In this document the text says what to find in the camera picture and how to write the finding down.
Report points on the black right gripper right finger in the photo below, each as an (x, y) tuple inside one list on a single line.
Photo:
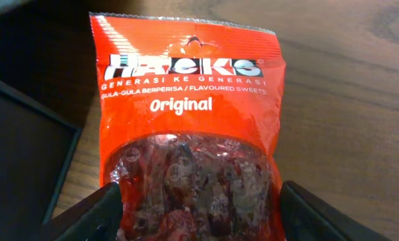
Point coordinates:
[(306, 217)]

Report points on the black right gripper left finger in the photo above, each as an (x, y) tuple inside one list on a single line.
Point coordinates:
[(96, 217)]

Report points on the red Hacks candy bag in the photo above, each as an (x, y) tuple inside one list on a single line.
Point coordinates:
[(190, 120)]

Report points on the dark green open box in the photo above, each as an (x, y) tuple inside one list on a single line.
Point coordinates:
[(36, 149)]

